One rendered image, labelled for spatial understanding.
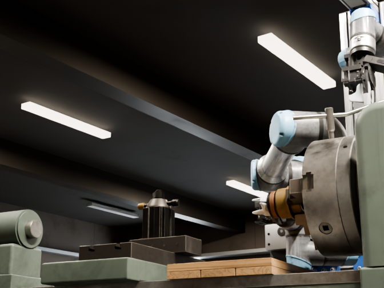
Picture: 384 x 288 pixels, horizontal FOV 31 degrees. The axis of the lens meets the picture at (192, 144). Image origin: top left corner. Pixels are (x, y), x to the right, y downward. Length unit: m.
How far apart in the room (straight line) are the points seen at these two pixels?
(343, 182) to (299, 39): 4.05
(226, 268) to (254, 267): 0.08
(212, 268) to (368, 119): 0.54
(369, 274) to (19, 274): 1.22
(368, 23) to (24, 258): 1.33
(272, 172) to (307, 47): 3.46
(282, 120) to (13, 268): 0.99
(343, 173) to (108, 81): 4.20
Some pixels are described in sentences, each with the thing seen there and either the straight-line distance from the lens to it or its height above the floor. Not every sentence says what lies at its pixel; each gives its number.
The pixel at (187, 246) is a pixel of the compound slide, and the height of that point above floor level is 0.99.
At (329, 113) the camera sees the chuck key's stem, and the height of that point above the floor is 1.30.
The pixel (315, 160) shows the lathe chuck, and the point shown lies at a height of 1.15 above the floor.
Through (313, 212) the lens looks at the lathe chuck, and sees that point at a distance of 1.77.
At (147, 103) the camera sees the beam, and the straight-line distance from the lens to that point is 6.18.
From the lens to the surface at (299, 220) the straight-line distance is 1.94.
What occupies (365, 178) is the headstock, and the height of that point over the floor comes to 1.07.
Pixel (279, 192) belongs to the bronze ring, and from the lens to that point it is 1.93.
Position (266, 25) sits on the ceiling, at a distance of 5.49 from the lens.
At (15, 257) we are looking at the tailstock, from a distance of 2.39.
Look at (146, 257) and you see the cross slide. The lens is 1.99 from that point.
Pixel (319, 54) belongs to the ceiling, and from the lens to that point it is 6.03.
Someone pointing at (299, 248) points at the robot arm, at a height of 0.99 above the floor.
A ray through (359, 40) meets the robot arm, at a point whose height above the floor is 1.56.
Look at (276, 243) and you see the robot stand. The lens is 2.46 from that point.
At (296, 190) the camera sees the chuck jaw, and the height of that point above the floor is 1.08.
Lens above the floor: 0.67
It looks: 17 degrees up
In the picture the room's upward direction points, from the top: straight up
